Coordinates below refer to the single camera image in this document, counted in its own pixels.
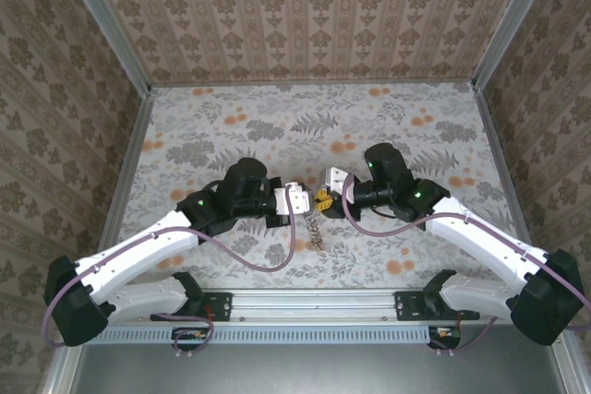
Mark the grey metal panel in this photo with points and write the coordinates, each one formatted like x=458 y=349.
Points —
x=300 y=371

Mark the aluminium table side rail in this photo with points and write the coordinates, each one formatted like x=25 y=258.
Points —
x=508 y=182
x=124 y=182

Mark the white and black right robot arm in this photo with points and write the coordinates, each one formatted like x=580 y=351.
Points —
x=485 y=237

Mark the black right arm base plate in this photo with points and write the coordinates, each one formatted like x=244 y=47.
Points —
x=406 y=306

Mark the black wiring connector box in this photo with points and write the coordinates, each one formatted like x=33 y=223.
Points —
x=445 y=336

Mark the aluminium mounting rail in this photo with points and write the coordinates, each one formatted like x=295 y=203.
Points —
x=314 y=304

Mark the thin aluminium table rail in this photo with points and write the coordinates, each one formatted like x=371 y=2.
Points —
x=314 y=83

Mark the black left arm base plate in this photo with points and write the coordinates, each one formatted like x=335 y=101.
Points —
x=221 y=306

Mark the floral table cover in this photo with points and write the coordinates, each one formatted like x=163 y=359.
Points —
x=277 y=135

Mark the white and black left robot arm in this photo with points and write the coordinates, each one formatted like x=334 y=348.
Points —
x=138 y=251

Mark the toothed metal keyring disc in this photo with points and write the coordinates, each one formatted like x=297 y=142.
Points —
x=315 y=230

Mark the aluminium frame post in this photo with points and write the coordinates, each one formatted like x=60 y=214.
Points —
x=512 y=20
x=108 y=20

